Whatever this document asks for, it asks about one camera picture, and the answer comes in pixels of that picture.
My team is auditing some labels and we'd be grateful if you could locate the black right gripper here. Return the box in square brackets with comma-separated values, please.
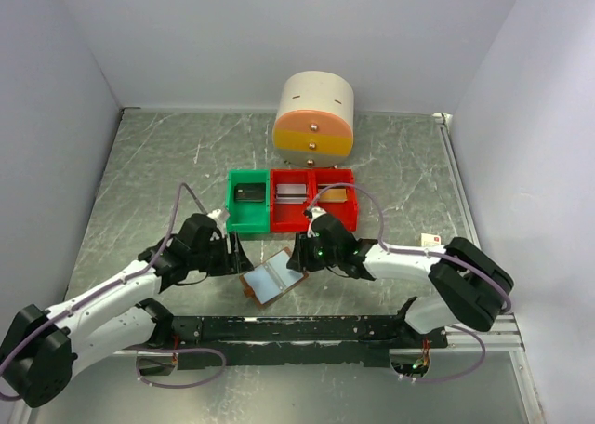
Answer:
[286, 231, 341, 272]

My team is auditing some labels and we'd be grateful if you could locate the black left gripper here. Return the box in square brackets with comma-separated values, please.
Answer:
[189, 230, 255, 276]

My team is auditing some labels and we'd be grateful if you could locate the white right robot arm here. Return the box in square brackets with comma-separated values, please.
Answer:
[287, 207, 514, 348]

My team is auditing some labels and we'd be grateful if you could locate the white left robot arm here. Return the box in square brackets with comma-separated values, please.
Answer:
[1, 209, 252, 408]

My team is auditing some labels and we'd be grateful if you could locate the gold card in bin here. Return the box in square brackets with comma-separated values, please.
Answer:
[317, 184, 348, 204]

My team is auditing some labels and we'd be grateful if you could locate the silver card in bin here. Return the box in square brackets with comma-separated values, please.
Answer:
[274, 183, 308, 205]

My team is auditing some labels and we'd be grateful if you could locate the white small card box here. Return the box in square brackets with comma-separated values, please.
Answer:
[420, 232, 442, 247]

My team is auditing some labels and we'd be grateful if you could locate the red bin right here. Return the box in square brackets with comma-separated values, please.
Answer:
[313, 168, 359, 232]

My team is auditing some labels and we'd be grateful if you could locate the red bin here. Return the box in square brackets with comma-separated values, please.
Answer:
[270, 169, 314, 233]
[313, 168, 359, 232]

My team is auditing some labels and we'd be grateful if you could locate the red bin middle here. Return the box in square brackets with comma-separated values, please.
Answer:
[270, 169, 314, 233]

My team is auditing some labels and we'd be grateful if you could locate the green bin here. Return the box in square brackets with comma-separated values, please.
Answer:
[226, 169, 271, 234]

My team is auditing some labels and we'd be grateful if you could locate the white round drawer cabinet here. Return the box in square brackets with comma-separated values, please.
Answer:
[272, 71, 354, 168]

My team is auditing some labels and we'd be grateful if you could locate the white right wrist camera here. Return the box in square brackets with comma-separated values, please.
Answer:
[304, 206, 326, 237]

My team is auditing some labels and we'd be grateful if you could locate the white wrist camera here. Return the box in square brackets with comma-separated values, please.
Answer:
[207, 208, 230, 235]
[304, 206, 326, 237]

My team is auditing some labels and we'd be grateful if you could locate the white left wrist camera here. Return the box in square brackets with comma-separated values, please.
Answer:
[207, 208, 230, 235]

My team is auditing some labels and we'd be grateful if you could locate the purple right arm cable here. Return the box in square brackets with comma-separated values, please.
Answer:
[304, 184, 512, 318]

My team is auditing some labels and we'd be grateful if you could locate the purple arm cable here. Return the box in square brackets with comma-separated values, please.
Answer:
[304, 184, 512, 318]
[0, 182, 210, 402]

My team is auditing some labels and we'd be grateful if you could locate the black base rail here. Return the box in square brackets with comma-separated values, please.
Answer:
[144, 315, 447, 368]

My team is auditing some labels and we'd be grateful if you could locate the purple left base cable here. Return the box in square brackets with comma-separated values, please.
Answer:
[134, 347, 228, 390]

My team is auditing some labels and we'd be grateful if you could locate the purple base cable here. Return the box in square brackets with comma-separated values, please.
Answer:
[134, 347, 228, 390]
[398, 324, 487, 384]

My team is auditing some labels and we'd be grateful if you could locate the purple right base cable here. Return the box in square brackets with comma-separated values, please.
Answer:
[398, 324, 487, 384]

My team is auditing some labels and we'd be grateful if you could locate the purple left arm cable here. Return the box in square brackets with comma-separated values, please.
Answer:
[0, 182, 210, 402]

